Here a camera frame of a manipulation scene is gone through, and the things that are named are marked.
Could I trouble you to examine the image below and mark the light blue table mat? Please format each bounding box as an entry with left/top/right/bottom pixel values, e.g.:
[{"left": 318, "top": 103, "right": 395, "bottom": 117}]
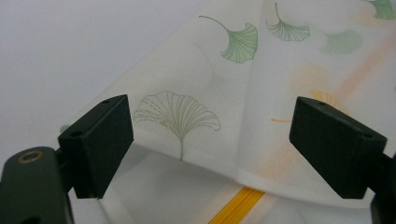
[{"left": 0, "top": 0, "right": 219, "bottom": 166}]

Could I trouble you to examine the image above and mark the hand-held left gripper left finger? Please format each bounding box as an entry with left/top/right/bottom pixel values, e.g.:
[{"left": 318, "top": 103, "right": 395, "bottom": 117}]
[{"left": 57, "top": 93, "right": 135, "bottom": 200}]

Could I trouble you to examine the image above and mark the white leaf-print cloth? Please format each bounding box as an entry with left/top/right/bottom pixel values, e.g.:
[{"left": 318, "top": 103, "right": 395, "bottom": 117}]
[{"left": 60, "top": 0, "right": 396, "bottom": 224}]

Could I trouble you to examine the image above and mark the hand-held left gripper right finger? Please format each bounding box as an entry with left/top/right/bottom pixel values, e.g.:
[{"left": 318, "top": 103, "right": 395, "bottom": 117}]
[{"left": 289, "top": 95, "right": 389, "bottom": 200}]

